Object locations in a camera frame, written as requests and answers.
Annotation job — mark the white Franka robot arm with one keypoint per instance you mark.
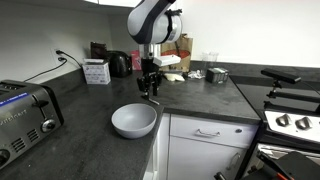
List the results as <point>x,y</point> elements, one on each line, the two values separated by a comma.
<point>146,20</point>

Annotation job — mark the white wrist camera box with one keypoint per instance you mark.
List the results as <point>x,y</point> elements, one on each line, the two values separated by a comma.
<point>166,60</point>

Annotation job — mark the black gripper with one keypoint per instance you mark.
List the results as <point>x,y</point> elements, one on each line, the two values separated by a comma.
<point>149,80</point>

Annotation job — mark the black stereo camera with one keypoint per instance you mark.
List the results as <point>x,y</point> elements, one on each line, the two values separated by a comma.
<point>280,75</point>

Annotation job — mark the black toaster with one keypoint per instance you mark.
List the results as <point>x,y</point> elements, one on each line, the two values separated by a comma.
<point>119,64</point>

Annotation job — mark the grey bowl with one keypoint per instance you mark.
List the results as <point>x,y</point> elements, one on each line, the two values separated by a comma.
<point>133,121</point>

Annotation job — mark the white cabinet drawer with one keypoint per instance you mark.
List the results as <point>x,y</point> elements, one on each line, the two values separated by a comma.
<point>186,128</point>

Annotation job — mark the crumpled clear plastic wrap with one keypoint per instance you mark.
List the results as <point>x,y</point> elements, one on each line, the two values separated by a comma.
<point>196,74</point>

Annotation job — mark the pink box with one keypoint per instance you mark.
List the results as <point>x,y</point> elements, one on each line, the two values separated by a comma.
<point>135,60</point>

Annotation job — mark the small black box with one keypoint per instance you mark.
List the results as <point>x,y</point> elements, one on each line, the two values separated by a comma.
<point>216,75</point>

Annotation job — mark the white crumpled cloth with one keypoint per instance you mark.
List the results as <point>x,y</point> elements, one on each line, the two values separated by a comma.
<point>174,77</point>

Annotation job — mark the silver stove knob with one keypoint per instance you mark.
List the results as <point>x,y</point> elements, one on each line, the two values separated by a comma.
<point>283,120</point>
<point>303,123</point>

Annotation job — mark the black camera stand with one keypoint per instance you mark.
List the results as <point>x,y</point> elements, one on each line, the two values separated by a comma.
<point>293,96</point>

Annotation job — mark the white printed carton box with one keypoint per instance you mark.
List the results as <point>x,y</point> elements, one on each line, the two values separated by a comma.
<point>96,72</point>

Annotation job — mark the white cabinet door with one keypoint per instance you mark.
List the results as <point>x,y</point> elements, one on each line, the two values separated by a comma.
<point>196,160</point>

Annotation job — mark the dark coffee bag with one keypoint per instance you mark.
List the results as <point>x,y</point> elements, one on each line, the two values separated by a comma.
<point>98,50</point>

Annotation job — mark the white wall power outlet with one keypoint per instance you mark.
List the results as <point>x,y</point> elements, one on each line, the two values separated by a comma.
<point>56,55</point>

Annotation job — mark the brown paper bag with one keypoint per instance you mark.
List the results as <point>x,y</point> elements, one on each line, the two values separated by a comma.
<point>183,50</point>

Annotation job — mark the black glass top stove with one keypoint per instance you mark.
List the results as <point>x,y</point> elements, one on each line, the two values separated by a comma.
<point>253,93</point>

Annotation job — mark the silver four-slot toaster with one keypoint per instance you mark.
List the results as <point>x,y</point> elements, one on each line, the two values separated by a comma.
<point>23,120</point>

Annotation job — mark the clear glass cup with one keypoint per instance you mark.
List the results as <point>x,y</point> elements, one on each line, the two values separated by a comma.
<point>210,60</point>

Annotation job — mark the black marker pen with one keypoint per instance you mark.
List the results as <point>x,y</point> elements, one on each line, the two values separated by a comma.
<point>152,100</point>

